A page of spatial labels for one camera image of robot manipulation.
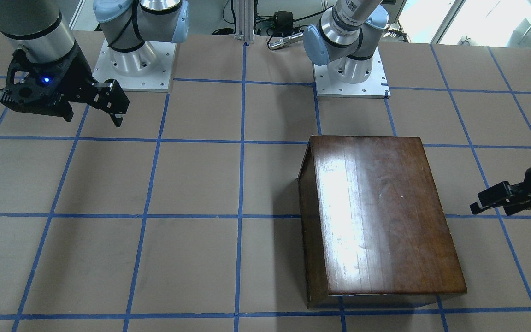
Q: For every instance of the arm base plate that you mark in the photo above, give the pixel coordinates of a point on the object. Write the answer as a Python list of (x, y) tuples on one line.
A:
[(348, 77), (148, 69)]

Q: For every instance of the silver metal cylinder tool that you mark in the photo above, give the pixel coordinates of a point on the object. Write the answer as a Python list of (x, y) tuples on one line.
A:
[(285, 41)]

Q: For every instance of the black power adapter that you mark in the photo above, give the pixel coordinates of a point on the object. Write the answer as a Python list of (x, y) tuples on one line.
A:
[(282, 20)]

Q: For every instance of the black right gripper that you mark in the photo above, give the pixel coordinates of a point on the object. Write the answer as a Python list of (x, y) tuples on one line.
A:
[(75, 70)]

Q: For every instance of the dark wooden drawer cabinet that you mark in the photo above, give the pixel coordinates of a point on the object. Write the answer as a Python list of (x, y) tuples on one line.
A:
[(373, 226)]

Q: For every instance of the aluminium frame post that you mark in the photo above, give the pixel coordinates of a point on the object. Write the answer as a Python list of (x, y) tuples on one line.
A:
[(244, 18)]

